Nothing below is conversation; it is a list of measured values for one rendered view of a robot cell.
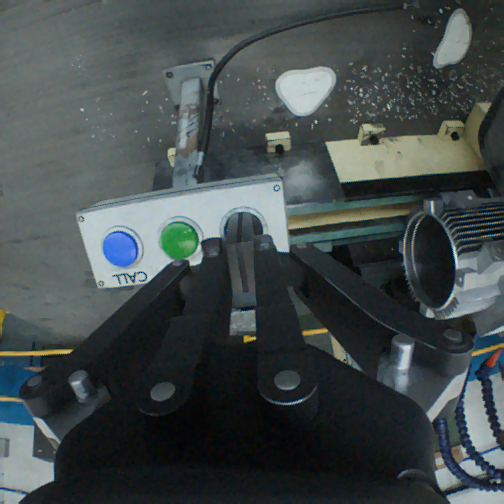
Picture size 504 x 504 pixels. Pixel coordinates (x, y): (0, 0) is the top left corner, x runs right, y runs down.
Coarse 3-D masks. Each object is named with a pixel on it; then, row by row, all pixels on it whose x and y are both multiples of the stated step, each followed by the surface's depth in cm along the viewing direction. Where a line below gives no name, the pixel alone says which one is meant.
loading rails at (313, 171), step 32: (384, 128) 46; (448, 128) 45; (224, 160) 48; (256, 160) 47; (288, 160) 47; (320, 160) 46; (352, 160) 47; (384, 160) 46; (416, 160) 46; (448, 160) 45; (480, 160) 45; (288, 192) 43; (320, 192) 43; (352, 192) 44; (384, 192) 43; (416, 192) 43; (288, 224) 54; (320, 224) 53; (352, 224) 53; (384, 224) 52
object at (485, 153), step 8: (496, 96) 24; (496, 104) 24; (488, 112) 26; (496, 112) 24; (488, 120) 25; (496, 120) 24; (480, 128) 28; (488, 128) 25; (496, 128) 24; (480, 136) 27; (488, 136) 25; (496, 136) 24; (480, 144) 27; (488, 144) 25; (496, 144) 24; (480, 152) 27; (488, 152) 25; (496, 152) 24; (488, 160) 25; (496, 160) 24; (488, 168) 25; (496, 168) 24; (496, 176) 24; (496, 184) 24
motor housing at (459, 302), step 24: (408, 216) 50; (432, 216) 47; (456, 216) 37; (480, 216) 37; (408, 240) 51; (432, 240) 51; (456, 240) 37; (408, 264) 52; (432, 264) 51; (456, 264) 37; (408, 288) 52; (432, 288) 49; (456, 288) 37; (480, 288) 37; (456, 312) 39
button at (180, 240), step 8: (168, 224) 23; (176, 224) 22; (184, 224) 22; (168, 232) 22; (176, 232) 22; (184, 232) 22; (192, 232) 23; (160, 240) 23; (168, 240) 23; (176, 240) 23; (184, 240) 23; (192, 240) 23; (168, 248) 23; (176, 248) 23; (184, 248) 23; (192, 248) 23; (176, 256) 23; (184, 256) 23
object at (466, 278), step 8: (424, 200) 43; (432, 200) 41; (440, 200) 41; (424, 208) 43; (432, 208) 41; (440, 208) 41; (400, 240) 53; (400, 248) 53; (456, 272) 37; (464, 272) 35; (472, 272) 35; (456, 280) 37; (464, 280) 35; (472, 280) 35; (464, 288) 35; (472, 288) 35; (424, 312) 46; (432, 312) 45
